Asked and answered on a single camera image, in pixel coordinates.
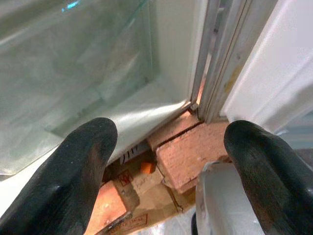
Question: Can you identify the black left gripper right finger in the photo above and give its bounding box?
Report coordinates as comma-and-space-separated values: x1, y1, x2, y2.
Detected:
224, 119, 313, 235

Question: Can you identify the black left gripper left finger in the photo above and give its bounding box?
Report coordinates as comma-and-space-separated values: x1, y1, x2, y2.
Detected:
0, 117, 119, 235

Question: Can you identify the red clay brick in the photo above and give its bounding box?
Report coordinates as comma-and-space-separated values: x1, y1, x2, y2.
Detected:
156, 121, 232, 194
146, 109, 203, 151
85, 180, 133, 235

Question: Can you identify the glass fridge shelf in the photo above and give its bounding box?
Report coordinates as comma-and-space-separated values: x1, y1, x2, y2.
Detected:
0, 0, 154, 176

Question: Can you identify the small orange block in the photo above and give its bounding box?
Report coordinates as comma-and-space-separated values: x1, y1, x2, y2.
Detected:
140, 161, 157, 175

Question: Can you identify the silver fridge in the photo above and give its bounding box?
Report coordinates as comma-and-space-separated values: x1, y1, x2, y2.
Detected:
0, 0, 313, 177

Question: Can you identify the grey robot leg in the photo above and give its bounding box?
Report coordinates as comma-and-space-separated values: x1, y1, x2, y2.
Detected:
192, 161, 259, 235

